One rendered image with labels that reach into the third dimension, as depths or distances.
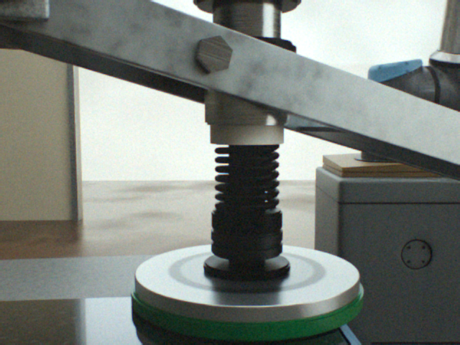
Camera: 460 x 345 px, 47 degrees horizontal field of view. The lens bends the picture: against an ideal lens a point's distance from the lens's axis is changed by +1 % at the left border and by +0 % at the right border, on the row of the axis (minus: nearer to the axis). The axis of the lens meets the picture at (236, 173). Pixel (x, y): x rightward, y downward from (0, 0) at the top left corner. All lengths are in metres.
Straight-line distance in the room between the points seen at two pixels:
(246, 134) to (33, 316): 0.24
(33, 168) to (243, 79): 5.30
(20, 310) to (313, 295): 0.26
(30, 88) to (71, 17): 5.28
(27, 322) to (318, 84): 0.32
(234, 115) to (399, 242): 1.01
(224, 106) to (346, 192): 0.93
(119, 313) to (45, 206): 5.22
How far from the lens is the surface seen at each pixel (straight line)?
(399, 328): 1.49
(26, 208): 5.77
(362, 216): 1.39
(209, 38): 0.42
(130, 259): 0.67
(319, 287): 0.47
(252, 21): 0.48
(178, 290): 0.46
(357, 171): 1.43
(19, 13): 0.39
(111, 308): 0.51
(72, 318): 0.49
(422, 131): 0.53
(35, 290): 0.58
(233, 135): 0.47
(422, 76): 1.56
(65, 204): 5.64
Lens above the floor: 1.00
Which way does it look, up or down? 6 degrees down
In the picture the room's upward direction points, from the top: straight up
